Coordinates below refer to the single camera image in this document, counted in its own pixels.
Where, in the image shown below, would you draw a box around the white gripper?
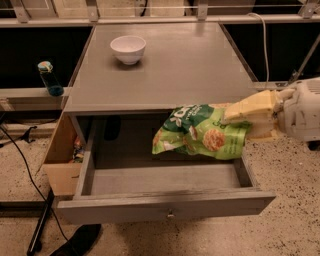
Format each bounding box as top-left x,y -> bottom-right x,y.
222,78 -> 320,142

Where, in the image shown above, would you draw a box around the green rice chip bag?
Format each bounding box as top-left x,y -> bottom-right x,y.
152,104 -> 251,160

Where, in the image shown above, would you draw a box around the open grey top drawer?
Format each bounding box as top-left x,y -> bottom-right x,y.
58,113 -> 275,224

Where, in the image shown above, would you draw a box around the metal drawer knob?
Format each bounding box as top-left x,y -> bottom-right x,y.
167,209 -> 175,219

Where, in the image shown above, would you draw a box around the grey wooden nightstand cabinet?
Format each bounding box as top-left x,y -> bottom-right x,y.
63,21 -> 267,148

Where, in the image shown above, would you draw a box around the white ceramic bowl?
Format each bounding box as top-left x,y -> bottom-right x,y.
110,35 -> 146,65

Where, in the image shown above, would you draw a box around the colourful snack packs in box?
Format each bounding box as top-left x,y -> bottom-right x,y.
71,137 -> 84,163

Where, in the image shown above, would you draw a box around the blue water bottle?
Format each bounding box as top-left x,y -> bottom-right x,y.
38,61 -> 64,97

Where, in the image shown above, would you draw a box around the open cardboard box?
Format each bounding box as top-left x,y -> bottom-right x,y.
42,115 -> 81,196

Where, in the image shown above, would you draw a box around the black metal stand leg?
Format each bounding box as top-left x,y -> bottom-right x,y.
27,190 -> 54,256

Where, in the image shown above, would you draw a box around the white hanging cable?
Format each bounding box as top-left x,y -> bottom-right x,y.
246,12 -> 270,90

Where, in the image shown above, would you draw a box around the grey metal rail frame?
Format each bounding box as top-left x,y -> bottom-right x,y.
0,0 -> 320,111

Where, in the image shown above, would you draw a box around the black floor cable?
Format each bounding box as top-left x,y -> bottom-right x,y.
0,123 -> 79,256

